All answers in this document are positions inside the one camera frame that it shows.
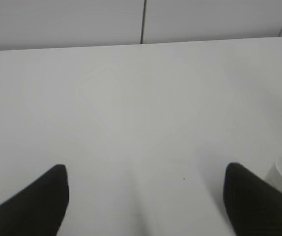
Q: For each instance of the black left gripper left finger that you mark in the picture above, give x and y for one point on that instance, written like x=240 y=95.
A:
x=38 y=209

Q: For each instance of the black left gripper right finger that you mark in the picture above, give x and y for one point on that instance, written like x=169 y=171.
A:
x=254 y=208

